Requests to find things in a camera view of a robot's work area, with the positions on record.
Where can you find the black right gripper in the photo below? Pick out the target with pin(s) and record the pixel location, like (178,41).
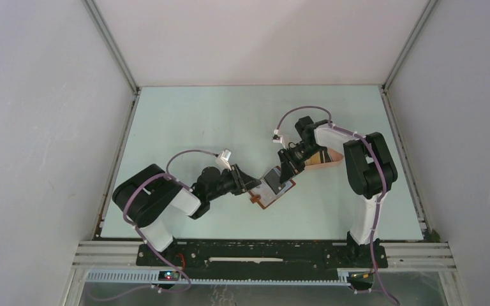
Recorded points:
(286,173)

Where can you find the aluminium frame rail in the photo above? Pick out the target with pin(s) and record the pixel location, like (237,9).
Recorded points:
(400,256)

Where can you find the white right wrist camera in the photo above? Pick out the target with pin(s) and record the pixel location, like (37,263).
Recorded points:
(280,139)

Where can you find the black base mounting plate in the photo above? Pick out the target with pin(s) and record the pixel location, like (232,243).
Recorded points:
(302,259)

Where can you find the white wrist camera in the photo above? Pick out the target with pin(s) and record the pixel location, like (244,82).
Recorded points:
(280,139)
(222,159)

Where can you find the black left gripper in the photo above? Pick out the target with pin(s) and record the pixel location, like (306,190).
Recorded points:
(242,182)

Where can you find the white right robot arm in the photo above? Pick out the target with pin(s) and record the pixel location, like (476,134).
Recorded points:
(370,168)

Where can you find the pink plastic tray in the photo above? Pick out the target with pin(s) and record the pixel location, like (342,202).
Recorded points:
(337,159)

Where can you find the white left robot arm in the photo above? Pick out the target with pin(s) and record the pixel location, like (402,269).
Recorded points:
(144,198)

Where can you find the brown leather card holder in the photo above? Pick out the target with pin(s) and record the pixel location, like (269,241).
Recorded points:
(264,197)

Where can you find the white cable duct strip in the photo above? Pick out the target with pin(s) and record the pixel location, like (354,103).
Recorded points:
(156,277)

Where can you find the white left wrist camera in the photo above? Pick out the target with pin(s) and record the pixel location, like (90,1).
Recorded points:
(222,159)

